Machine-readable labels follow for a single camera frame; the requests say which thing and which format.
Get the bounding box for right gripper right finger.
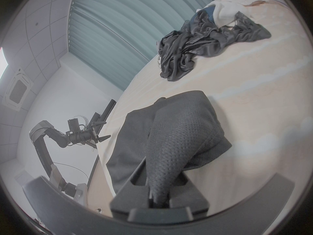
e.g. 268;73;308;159
169;172;210;215

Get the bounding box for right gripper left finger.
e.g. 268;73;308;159
110;156;151;220

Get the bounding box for black shorts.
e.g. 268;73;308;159
106;90;232;207

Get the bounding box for bed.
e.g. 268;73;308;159
87;0;312;220

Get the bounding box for pile of clothes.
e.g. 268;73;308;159
156;1;247;65

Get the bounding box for blue-green curtain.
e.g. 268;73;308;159
73;0;220;59
68;6;157;91

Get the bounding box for ceiling air conditioner vent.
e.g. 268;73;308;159
2;69;35;111

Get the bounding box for black shiny garment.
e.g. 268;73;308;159
158;9;272;82

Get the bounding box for ceiling light panel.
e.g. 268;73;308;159
0;47;9;78

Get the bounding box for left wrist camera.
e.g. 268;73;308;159
68;118;80;132

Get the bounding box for black cable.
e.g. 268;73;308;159
52;162;90;180

